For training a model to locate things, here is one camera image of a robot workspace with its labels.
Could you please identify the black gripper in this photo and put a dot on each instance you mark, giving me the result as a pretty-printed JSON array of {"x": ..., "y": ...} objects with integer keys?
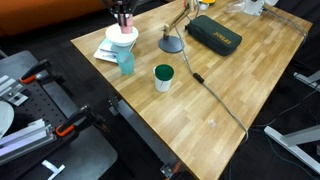
[{"x": 125, "y": 2}]

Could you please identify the pink plastic cup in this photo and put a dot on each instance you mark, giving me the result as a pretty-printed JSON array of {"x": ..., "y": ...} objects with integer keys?
[{"x": 126, "y": 26}]

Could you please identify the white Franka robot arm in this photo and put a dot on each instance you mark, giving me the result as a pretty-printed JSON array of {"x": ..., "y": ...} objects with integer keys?
[{"x": 255, "y": 7}]

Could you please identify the white bowl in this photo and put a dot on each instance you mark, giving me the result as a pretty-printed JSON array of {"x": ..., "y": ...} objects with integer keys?
[{"x": 116, "y": 39}]

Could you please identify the teal translucent plastic cup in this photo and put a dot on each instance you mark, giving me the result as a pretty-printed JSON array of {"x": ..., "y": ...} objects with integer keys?
[{"x": 126, "y": 65}]

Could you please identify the white cup with green lid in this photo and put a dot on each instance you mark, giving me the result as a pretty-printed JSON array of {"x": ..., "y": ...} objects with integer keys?
[{"x": 163, "y": 83}]

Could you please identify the orange panel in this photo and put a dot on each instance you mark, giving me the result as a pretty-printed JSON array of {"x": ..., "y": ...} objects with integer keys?
[{"x": 50, "y": 13}]

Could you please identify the yellow plate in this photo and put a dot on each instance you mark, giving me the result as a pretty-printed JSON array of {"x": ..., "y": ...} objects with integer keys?
[{"x": 208, "y": 1}]

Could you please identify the dark green zip case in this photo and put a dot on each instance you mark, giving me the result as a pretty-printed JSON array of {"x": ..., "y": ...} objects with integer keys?
[{"x": 213, "y": 36}]

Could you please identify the black orange bar clamp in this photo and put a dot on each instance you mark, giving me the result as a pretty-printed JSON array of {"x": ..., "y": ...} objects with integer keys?
[
  {"x": 33, "y": 70},
  {"x": 75, "y": 120}
]

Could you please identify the black perforated breadboard plate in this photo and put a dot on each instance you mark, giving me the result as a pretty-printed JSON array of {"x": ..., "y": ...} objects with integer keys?
[{"x": 40, "y": 106}]

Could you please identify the small clear plastic cap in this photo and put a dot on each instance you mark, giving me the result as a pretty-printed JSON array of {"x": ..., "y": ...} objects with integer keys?
[{"x": 212, "y": 123}]

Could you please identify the white curved machine housing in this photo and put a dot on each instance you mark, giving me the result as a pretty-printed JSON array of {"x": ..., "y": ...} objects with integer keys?
[{"x": 5, "y": 116}]

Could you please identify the grey metal table frame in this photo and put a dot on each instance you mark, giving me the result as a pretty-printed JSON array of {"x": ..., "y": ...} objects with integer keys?
[{"x": 143, "y": 133}]

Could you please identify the silver metal bracket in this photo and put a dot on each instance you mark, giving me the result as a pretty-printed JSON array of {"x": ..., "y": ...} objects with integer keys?
[{"x": 16, "y": 99}]

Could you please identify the aluminium extrusion rail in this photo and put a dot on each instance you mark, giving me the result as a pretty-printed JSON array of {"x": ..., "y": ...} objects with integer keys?
[{"x": 30, "y": 138}]

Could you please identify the white table leg frame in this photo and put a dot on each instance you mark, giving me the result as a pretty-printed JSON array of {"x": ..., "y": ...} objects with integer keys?
[
  {"x": 308, "y": 80},
  {"x": 293, "y": 136}
]

